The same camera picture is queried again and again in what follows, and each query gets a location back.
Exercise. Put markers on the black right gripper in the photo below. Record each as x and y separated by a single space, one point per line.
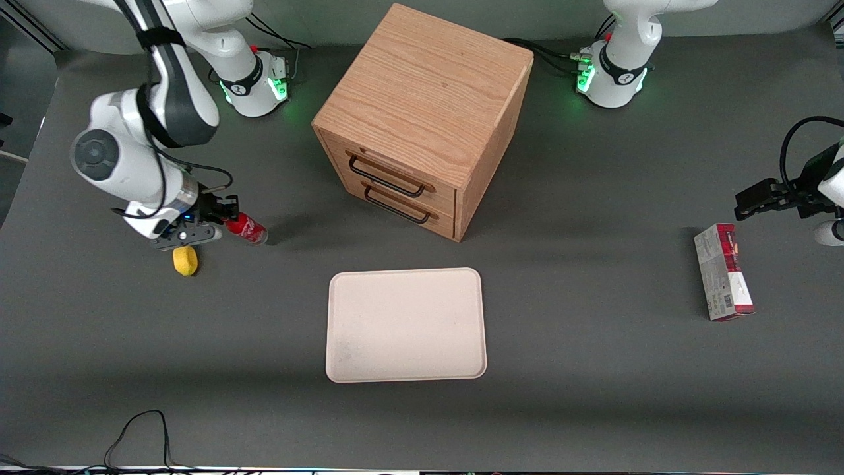
210 210

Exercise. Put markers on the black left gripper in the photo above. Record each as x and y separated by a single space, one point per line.
800 192

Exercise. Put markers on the small red coke bottle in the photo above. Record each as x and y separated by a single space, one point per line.
250 229

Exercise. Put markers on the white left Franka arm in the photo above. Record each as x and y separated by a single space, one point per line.
626 59

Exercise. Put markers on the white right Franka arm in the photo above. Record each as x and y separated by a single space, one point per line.
178 99

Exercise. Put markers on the beige rectangular tray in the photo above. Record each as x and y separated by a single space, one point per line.
405 325

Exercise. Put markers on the yellow lemon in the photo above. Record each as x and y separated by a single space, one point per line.
185 261

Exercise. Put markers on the grey and red carton box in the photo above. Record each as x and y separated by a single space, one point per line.
722 274

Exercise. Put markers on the wooden two-drawer cabinet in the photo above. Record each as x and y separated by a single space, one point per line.
428 99

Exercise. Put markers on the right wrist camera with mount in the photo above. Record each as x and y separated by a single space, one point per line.
191 235

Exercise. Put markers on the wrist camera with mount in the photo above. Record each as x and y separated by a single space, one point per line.
191 235
829 232

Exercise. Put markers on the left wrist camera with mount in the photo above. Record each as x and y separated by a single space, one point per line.
829 232

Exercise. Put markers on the grey aluminium frame rail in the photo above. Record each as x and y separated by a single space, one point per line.
33 26

